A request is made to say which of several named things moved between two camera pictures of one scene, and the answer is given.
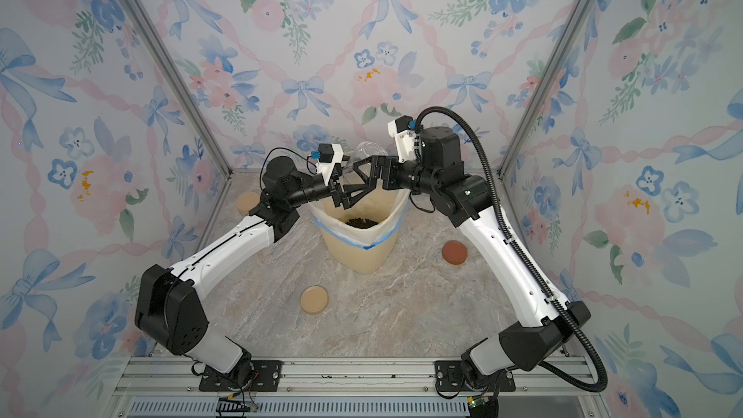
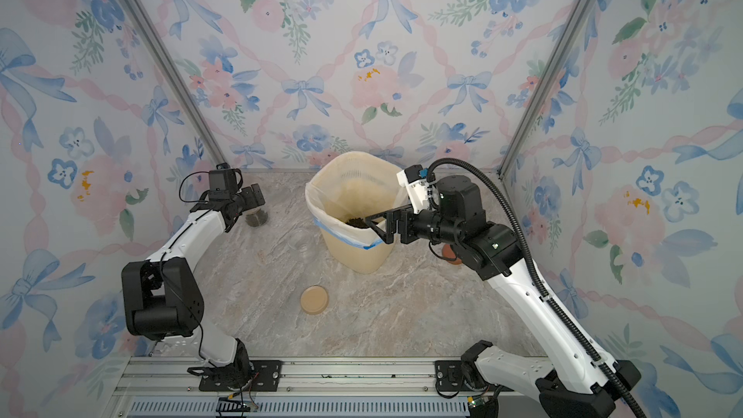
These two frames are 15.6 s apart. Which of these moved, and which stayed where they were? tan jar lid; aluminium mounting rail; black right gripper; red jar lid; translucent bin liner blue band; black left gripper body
Moved: black left gripper body; black right gripper
Stayed: aluminium mounting rail; tan jar lid; red jar lid; translucent bin liner blue band
